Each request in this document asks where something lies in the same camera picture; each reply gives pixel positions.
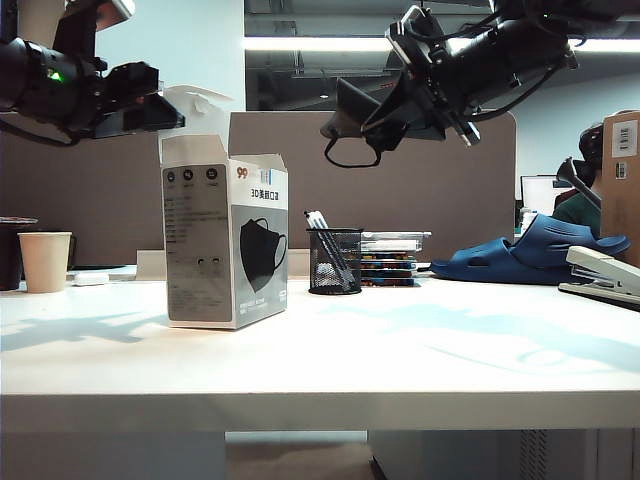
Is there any beige paper cup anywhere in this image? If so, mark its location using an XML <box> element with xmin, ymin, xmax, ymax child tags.
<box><xmin>18</xmin><ymin>231</ymin><xmax>73</xmax><ymax>294</ymax></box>

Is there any ceiling light strip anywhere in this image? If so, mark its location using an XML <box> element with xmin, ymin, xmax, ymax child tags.
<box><xmin>243</xmin><ymin>35</ymin><xmax>640</xmax><ymax>54</ymax></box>

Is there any clear plastic marker box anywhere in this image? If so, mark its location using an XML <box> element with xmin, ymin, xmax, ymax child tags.
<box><xmin>359</xmin><ymin>230</ymin><xmax>433</xmax><ymax>254</ymax></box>

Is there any brown cardboard box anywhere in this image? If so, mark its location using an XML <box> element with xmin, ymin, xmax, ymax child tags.
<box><xmin>599</xmin><ymin>110</ymin><xmax>640</xmax><ymax>269</ymax></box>

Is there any brown fabric desk partition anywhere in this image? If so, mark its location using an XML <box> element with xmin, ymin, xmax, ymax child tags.
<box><xmin>0</xmin><ymin>110</ymin><xmax>517</xmax><ymax>269</ymax></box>

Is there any grey white mask box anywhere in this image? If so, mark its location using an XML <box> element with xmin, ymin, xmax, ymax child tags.
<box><xmin>158</xmin><ymin>84</ymin><xmax>290</xmax><ymax>330</ymax></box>

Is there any black round container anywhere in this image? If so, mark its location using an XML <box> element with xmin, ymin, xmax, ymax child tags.
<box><xmin>0</xmin><ymin>216</ymin><xmax>40</xmax><ymax>292</ymax></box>

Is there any seated person in green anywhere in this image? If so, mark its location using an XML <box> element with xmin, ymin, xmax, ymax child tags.
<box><xmin>551</xmin><ymin>122</ymin><xmax>606</xmax><ymax>239</ymax></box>

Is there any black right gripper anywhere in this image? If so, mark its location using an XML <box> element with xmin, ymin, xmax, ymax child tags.
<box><xmin>359</xmin><ymin>43</ymin><xmax>476</xmax><ymax>152</ymax></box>

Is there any grey black chair part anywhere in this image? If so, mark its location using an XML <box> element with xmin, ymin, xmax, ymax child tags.
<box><xmin>556</xmin><ymin>156</ymin><xmax>603</xmax><ymax>211</ymax></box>

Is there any navy blue rubber slipper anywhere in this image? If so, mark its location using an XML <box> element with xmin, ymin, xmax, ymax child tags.
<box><xmin>429</xmin><ymin>213</ymin><xmax>631</xmax><ymax>287</ymax></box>

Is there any black mesh pen holder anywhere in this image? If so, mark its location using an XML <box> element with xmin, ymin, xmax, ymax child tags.
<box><xmin>305</xmin><ymin>227</ymin><xmax>365</xmax><ymax>296</ymax></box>

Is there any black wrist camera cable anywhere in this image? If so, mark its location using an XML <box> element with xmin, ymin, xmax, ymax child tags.
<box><xmin>447</xmin><ymin>29</ymin><xmax>581</xmax><ymax>149</ymax></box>

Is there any computer monitor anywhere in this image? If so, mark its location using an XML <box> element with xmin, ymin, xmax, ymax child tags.
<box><xmin>519</xmin><ymin>174</ymin><xmax>571</xmax><ymax>211</ymax></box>

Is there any black face mask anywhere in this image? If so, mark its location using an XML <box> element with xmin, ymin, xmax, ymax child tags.
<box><xmin>319</xmin><ymin>77</ymin><xmax>404</xmax><ymax>169</ymax></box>

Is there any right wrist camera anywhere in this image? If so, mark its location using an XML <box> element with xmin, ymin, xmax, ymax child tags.
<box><xmin>384</xmin><ymin>4</ymin><xmax>449</xmax><ymax>66</ymax></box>

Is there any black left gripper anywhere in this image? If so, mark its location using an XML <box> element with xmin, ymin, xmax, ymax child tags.
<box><xmin>92</xmin><ymin>60</ymin><xmax>187</xmax><ymax>141</ymax></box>

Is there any beige metal stapler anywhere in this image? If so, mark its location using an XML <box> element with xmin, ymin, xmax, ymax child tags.
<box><xmin>558</xmin><ymin>244</ymin><xmax>640</xmax><ymax>314</ymax></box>

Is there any colourful clear flat case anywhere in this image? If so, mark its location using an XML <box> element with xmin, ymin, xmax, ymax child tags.
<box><xmin>360</xmin><ymin>268</ymin><xmax>417</xmax><ymax>279</ymax></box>
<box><xmin>360</xmin><ymin>251</ymin><xmax>419</xmax><ymax>263</ymax></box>
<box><xmin>360</xmin><ymin>276</ymin><xmax>422</xmax><ymax>288</ymax></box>
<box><xmin>360</xmin><ymin>259</ymin><xmax>419</xmax><ymax>271</ymax></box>

